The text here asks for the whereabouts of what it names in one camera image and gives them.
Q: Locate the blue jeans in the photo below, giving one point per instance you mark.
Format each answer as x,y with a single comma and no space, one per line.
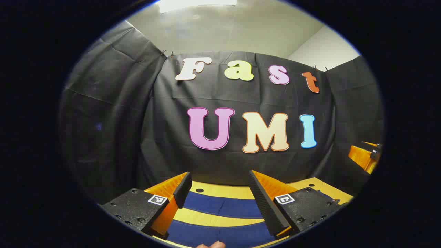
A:
224,206

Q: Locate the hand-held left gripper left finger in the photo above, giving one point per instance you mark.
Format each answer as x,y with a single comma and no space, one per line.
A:
182,191

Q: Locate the black backdrop cloth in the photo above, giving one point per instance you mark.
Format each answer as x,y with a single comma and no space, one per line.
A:
120,103

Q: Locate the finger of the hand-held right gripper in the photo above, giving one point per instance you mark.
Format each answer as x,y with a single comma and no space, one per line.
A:
360,156

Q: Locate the ceiling light panel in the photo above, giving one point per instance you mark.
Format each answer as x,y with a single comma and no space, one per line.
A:
196,4

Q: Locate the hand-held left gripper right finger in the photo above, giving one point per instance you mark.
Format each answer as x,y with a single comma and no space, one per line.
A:
263,203

